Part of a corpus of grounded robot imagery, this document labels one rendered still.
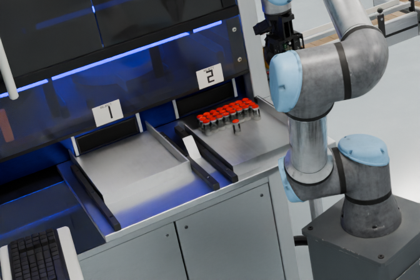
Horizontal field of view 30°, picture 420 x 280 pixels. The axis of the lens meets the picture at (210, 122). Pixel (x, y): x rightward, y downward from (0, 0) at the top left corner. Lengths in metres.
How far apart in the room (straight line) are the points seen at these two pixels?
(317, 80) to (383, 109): 2.82
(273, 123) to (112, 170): 0.50
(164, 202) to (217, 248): 0.64
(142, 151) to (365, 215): 0.74
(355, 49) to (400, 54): 3.44
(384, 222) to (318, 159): 0.28
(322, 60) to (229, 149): 0.80
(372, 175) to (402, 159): 1.95
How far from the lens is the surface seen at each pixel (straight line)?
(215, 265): 2.72
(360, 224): 1.97
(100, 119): 2.33
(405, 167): 3.79
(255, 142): 2.28
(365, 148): 1.90
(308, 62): 1.52
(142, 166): 2.28
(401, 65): 4.84
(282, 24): 1.99
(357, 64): 1.53
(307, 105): 1.55
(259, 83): 2.51
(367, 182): 1.91
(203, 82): 2.42
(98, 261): 2.53
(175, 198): 2.09
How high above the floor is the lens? 1.95
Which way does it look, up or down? 26 degrees down
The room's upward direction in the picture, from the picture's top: 12 degrees counter-clockwise
